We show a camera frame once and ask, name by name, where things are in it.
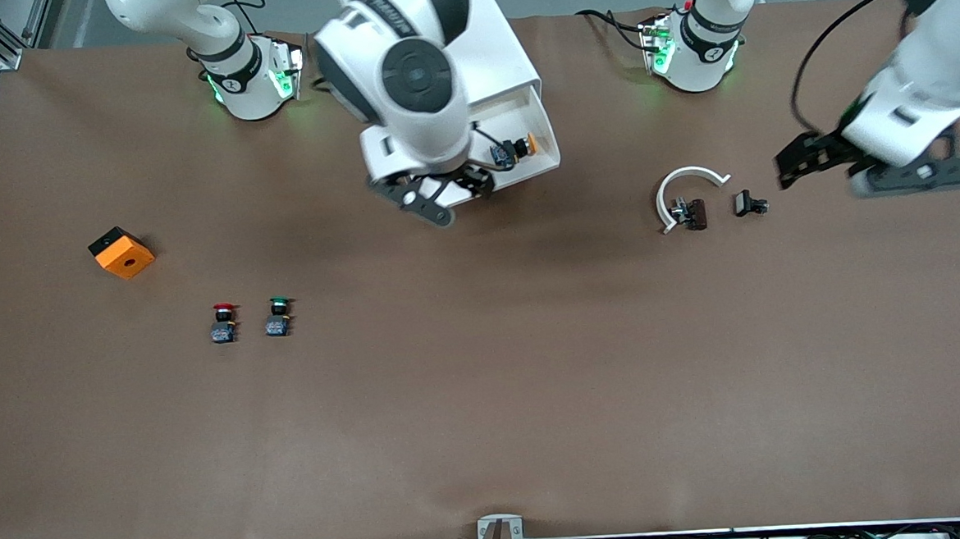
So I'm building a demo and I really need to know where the yellow push button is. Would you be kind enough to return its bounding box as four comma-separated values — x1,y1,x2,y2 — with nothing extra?
489,132,541,172

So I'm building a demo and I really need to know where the green push button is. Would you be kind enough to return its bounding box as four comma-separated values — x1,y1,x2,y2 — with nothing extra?
263,295,297,339

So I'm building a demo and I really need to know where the red push button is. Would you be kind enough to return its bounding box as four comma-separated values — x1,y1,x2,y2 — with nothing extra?
208,301,243,345

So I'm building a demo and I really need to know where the small black component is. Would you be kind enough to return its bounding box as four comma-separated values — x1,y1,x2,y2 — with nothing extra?
733,190,770,218

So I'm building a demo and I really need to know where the small brown component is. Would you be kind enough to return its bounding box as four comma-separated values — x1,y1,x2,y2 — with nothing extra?
670,196,709,232

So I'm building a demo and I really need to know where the silver connector box green light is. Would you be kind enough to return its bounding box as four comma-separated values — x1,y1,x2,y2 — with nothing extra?
638,13,678,77
267,34,309,105

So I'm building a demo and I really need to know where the brown table cover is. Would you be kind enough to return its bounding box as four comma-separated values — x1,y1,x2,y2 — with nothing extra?
0,0,960,539

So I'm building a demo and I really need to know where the orange box with hole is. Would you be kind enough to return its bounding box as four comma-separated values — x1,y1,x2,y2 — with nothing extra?
86,224,158,282

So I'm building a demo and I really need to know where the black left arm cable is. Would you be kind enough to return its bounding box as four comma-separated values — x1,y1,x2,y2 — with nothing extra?
786,0,926,135

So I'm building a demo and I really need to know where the white curved plastic ring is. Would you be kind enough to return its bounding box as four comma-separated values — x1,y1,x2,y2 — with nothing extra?
654,163,735,236

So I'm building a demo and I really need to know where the black base cable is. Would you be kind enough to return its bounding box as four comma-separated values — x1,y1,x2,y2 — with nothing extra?
575,4,651,56

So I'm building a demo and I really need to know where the grey metal bracket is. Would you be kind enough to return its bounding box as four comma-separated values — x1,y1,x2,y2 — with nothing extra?
475,512,525,539

